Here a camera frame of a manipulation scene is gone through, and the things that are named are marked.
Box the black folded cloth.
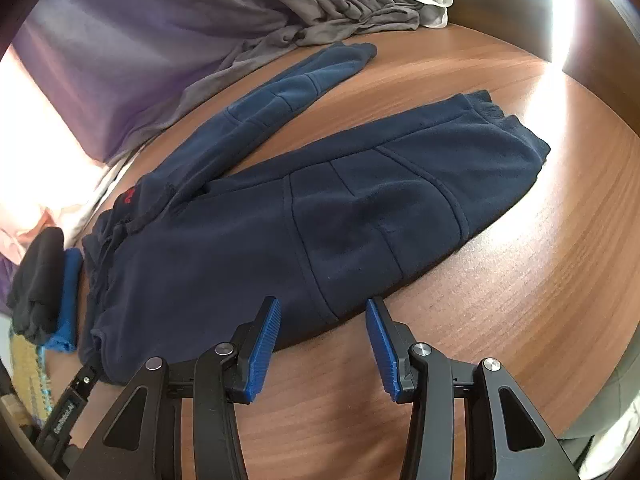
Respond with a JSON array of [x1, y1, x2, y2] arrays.
[[7, 226, 68, 346]]

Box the blue folded cloth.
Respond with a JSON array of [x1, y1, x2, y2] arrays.
[[44, 247, 83, 353]]

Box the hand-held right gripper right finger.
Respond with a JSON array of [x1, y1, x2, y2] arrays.
[[365, 296, 581, 480]]

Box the grey fabric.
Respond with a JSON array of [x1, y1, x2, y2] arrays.
[[560, 350, 640, 461]]

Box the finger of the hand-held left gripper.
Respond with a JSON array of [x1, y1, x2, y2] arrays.
[[67, 364, 101, 396]]

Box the yellow and blue knit scarf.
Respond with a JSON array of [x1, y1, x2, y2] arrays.
[[7, 320, 56, 426]]

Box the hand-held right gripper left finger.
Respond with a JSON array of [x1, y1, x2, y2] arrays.
[[65, 296, 282, 480]]

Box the navy fleece pants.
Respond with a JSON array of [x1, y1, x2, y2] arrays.
[[80, 42, 551, 386]]

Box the grey crumpled garment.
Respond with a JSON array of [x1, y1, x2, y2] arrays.
[[105, 0, 421, 168]]

